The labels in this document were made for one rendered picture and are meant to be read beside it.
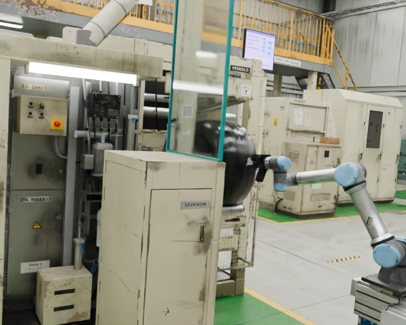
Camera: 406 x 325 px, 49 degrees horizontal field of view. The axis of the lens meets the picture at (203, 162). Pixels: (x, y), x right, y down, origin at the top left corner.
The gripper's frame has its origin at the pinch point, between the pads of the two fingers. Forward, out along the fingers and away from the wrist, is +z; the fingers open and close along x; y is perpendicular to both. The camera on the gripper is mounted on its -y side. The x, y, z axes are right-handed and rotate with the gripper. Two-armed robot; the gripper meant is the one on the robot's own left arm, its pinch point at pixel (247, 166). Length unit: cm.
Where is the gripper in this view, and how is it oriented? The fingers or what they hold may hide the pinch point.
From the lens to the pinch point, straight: 274.5
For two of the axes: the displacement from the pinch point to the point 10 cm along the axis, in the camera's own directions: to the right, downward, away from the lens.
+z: -5.2, 0.0, 8.5
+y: 0.2, -10.0, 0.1
